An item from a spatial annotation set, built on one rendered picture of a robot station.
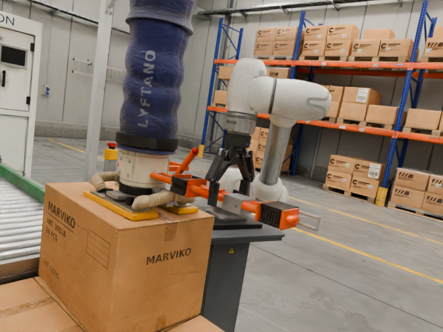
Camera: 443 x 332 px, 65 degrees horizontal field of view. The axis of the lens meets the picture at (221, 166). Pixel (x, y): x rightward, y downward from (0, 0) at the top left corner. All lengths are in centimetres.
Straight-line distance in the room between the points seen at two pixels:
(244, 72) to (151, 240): 60
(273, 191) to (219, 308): 73
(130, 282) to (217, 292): 93
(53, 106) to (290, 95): 1048
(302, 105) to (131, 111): 58
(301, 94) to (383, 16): 931
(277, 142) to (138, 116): 71
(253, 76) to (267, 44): 890
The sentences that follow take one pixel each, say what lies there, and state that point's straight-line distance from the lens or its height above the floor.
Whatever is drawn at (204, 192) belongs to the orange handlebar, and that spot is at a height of 109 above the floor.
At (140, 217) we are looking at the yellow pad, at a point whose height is 97.
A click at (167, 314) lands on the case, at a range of 135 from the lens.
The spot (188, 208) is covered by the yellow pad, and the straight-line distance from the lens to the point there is 130.
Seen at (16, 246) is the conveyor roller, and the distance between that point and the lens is 204.
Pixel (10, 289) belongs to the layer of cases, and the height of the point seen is 54.
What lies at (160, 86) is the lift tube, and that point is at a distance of 123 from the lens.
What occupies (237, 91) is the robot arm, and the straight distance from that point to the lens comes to 97.
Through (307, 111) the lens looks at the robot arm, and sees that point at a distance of 99.
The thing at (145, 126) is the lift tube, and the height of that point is 125.
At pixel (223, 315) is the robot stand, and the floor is 22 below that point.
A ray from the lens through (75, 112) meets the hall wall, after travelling 1153.
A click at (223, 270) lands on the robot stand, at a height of 50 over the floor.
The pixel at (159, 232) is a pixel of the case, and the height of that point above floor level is 92.
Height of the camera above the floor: 132
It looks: 8 degrees down
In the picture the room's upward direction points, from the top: 9 degrees clockwise
